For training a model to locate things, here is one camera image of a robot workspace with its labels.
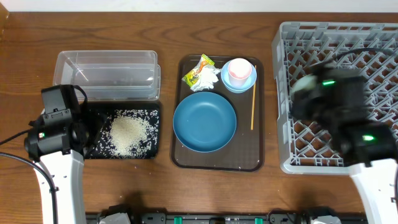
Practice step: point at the light blue small bowl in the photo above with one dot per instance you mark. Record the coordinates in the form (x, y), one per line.
(249, 82)

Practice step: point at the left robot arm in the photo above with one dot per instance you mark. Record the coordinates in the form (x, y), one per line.
(57, 143)

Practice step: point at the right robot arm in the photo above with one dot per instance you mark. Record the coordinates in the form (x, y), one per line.
(370, 150)

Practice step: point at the yellow green snack wrapper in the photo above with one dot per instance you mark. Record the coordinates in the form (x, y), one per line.
(204, 60)

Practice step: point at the clear plastic bin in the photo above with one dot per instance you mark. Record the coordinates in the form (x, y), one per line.
(110, 75)

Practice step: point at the pink cup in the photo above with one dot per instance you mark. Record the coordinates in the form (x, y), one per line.
(239, 70)

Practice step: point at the wooden chopstick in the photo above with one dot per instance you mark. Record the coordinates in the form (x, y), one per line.
(253, 104)

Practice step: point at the dark blue plate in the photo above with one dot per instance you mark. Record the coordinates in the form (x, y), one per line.
(204, 122)

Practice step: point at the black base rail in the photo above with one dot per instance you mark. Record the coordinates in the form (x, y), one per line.
(123, 214)

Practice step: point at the grey dishwasher rack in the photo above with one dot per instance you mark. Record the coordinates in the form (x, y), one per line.
(304, 148)

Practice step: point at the mint green bowl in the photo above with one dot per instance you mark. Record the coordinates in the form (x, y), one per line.
(304, 84)

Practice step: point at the brown serving tray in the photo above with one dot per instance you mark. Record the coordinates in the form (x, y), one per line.
(245, 152)

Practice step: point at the crumpled white napkin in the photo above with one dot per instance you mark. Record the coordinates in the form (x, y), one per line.
(206, 78)

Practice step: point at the black waste tray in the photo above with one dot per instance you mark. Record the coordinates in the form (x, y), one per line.
(100, 112)

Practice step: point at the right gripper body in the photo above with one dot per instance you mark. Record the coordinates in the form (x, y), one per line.
(305, 107)

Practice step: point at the white rice pile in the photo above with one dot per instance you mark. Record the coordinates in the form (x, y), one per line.
(129, 134)

